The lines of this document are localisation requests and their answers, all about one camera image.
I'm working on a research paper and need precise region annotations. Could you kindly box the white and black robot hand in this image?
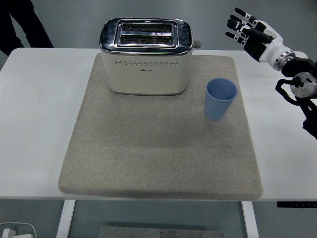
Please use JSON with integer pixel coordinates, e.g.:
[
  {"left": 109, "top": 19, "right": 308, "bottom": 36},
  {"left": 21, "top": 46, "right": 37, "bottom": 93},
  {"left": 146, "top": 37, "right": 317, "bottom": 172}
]
[{"left": 224, "top": 7, "right": 288, "bottom": 66}]

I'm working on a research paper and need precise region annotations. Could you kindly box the blue ribbed plastic cup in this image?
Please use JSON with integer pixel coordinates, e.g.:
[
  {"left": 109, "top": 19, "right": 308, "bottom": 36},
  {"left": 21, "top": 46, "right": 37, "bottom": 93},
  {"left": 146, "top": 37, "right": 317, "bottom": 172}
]
[{"left": 204, "top": 77, "right": 238, "bottom": 121}]

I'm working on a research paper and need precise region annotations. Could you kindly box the cream and chrome toaster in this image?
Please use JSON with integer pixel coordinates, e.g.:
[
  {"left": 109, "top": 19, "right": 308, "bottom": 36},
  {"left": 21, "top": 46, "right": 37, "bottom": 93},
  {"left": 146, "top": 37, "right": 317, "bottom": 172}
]
[{"left": 99, "top": 17, "right": 202, "bottom": 96}]

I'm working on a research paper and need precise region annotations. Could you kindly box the beige fabric mat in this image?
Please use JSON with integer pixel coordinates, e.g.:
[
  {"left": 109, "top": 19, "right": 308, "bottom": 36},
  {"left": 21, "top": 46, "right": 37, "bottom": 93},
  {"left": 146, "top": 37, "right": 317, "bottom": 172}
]
[{"left": 57, "top": 54, "right": 264, "bottom": 199}]

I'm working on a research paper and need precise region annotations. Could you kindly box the black table control panel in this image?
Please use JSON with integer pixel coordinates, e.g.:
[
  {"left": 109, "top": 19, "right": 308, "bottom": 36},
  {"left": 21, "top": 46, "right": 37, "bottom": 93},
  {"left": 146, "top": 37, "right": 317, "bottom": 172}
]
[{"left": 276, "top": 201, "right": 317, "bottom": 208}]

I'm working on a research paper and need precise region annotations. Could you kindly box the white table leg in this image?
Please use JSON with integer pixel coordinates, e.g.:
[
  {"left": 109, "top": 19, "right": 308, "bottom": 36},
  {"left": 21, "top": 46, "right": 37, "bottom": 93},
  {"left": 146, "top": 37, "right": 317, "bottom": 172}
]
[
  {"left": 241, "top": 201, "right": 260, "bottom": 238},
  {"left": 54, "top": 199, "right": 76, "bottom": 238}
]

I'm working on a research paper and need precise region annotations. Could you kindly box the grey metal plate with screws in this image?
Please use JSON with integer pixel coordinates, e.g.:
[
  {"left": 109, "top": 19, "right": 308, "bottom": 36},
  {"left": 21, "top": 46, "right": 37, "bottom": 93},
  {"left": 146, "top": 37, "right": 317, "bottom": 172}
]
[{"left": 99, "top": 226, "right": 223, "bottom": 238}]

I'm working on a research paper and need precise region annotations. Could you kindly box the person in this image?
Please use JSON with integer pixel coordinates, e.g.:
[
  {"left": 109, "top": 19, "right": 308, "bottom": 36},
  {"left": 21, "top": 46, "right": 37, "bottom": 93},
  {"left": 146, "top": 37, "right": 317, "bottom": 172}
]
[{"left": 0, "top": 0, "right": 54, "bottom": 57}]

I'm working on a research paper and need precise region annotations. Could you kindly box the white rounded tray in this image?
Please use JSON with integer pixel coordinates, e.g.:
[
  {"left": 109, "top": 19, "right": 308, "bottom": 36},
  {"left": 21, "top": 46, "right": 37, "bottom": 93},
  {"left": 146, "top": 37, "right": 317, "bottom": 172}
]
[{"left": 0, "top": 222, "right": 38, "bottom": 238}]

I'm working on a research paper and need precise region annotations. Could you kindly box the small white block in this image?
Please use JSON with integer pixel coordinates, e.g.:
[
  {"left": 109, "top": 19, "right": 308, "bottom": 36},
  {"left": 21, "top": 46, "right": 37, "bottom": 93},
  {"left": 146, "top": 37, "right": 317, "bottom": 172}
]
[{"left": 1, "top": 228, "right": 17, "bottom": 238}]

